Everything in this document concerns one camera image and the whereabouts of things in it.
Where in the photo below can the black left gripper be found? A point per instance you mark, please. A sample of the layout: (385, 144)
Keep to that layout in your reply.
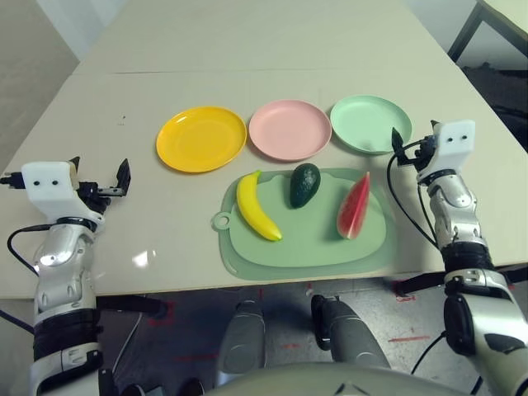
(92, 194)

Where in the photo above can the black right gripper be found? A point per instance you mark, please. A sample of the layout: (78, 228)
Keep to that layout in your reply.
(422, 152)

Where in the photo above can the red toy watermelon slice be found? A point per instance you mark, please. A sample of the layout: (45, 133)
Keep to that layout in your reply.
(352, 210)

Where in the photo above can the dark green toy avocado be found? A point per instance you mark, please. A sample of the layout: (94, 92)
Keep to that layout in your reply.
(304, 185)

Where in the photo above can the yellow toy banana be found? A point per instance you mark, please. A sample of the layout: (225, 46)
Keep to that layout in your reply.
(247, 202)

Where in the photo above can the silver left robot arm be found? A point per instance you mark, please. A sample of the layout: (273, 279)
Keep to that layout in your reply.
(62, 255)

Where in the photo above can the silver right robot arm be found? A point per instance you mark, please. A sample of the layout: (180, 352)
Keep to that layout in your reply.
(458, 214)

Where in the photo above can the mint green plastic plate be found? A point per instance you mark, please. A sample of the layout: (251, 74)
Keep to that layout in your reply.
(363, 123)

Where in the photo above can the yellow plastic plate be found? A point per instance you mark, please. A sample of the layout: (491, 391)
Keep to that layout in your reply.
(198, 140)

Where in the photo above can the side table with black legs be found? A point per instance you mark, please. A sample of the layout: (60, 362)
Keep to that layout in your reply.
(466, 29)

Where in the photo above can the pink plastic plate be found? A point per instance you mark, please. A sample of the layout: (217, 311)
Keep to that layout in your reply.
(288, 130)

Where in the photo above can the black table support bar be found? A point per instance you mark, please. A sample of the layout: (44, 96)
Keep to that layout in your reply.
(132, 306)
(425, 281)

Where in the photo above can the green cutting board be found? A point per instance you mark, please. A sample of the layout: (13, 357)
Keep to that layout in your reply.
(305, 247)

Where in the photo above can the grey right robot leg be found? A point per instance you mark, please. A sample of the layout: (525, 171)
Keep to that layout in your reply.
(350, 330)

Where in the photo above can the grey robot leg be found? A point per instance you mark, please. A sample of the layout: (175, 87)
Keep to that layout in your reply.
(350, 330)
(243, 334)

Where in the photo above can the grey left robot leg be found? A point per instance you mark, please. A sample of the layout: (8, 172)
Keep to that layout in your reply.
(243, 334)

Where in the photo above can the grey robot torso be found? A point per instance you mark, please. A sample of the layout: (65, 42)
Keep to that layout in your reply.
(330, 383)

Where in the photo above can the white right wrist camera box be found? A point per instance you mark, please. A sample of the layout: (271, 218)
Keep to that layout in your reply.
(453, 144)

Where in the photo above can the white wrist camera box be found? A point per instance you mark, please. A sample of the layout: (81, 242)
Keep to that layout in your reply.
(45, 185)
(453, 144)

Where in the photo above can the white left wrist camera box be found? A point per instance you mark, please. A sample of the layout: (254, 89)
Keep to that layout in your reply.
(45, 185)

